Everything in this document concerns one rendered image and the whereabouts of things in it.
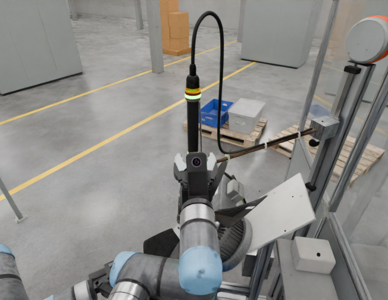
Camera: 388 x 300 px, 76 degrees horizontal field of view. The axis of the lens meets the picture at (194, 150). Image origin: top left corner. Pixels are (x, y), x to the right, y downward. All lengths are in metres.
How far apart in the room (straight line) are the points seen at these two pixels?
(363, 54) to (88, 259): 2.44
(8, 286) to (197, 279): 0.45
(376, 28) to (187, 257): 0.97
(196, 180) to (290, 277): 0.99
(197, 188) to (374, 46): 0.83
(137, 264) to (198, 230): 0.16
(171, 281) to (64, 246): 2.27
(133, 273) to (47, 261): 2.21
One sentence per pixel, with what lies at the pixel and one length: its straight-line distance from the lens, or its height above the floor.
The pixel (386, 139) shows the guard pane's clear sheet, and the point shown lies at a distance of 1.22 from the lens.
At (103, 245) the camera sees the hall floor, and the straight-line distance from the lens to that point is 2.64.
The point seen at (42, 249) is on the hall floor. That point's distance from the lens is 2.85.
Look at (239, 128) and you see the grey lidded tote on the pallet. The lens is 3.80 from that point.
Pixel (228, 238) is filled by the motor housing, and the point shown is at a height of 1.17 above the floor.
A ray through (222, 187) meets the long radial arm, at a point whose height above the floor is 1.14.
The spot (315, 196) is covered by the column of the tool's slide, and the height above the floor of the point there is 1.14.
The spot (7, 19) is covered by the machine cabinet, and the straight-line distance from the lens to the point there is 6.75.
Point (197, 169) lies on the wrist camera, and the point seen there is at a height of 1.72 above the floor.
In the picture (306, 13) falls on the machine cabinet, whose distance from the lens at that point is 7.66.
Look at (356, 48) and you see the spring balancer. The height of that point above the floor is 1.85.
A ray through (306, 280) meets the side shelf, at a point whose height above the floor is 0.86.
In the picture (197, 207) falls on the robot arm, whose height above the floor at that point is 1.68.
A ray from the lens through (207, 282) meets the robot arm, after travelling 0.46.
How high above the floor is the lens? 2.06
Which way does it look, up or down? 34 degrees down
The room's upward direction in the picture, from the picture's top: straight up
